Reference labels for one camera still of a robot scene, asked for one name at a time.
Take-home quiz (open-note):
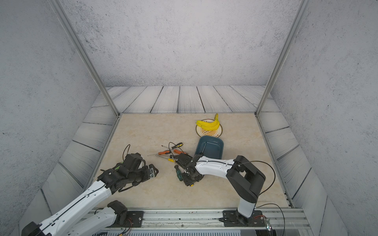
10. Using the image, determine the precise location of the left aluminium frame post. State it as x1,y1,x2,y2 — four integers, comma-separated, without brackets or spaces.
48,0,120,118

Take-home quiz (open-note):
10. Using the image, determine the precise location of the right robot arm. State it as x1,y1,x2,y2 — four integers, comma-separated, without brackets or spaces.
173,153,266,225

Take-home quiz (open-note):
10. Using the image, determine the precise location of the aluminium front rail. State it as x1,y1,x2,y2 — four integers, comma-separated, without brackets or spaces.
76,207,314,236

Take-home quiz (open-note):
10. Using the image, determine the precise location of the aluminium frame post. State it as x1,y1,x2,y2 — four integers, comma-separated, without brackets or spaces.
255,0,311,118
48,0,120,118

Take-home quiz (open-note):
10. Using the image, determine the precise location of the right aluminium frame post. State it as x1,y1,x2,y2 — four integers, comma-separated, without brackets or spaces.
255,0,311,118

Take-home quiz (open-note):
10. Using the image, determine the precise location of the orange black screwdriver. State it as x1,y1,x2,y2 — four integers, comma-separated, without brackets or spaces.
173,149,185,154

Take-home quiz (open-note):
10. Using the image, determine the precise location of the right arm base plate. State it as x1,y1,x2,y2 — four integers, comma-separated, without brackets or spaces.
219,210,266,227

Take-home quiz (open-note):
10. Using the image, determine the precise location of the yellow banana bunch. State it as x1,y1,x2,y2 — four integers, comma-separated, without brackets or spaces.
196,113,220,131

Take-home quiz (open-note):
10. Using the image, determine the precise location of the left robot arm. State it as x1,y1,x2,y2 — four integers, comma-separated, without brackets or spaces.
21,153,158,236

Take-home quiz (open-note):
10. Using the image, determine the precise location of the green black screwdriver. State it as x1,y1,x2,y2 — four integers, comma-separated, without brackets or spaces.
174,165,183,182

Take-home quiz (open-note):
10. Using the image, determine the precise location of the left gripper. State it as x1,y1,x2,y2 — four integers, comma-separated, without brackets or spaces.
127,163,161,186

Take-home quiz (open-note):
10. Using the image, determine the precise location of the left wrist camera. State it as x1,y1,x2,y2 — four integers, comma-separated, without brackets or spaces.
149,168,157,179

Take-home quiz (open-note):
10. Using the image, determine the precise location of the teal storage box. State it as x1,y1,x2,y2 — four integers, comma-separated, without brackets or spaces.
195,136,224,159

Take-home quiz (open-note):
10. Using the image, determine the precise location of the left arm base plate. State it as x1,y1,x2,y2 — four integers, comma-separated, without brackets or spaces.
110,210,144,228

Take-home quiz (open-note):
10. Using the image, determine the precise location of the round patterned plate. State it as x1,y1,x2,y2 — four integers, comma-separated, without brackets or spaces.
195,124,223,138

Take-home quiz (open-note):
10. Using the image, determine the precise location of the orange small screwdriver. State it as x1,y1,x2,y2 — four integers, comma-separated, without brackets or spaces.
151,150,171,156

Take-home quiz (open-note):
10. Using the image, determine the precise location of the black yellow small screwdriver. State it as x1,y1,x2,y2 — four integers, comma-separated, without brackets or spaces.
162,142,183,149

